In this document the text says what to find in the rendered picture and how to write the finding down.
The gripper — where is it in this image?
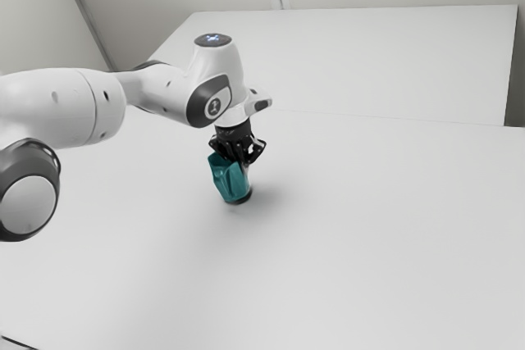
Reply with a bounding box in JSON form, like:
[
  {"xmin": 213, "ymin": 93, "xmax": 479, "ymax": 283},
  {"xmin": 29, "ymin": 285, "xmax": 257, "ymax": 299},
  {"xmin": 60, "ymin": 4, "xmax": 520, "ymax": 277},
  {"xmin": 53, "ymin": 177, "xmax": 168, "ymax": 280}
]
[{"xmin": 208, "ymin": 117, "xmax": 268, "ymax": 192}]

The teal faceted mug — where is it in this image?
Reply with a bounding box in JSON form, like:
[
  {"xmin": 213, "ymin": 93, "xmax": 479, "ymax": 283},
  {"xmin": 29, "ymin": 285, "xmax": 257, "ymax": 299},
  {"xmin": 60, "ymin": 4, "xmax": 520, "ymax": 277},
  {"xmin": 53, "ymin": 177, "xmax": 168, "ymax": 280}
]
[{"xmin": 207, "ymin": 152, "xmax": 254, "ymax": 205}]

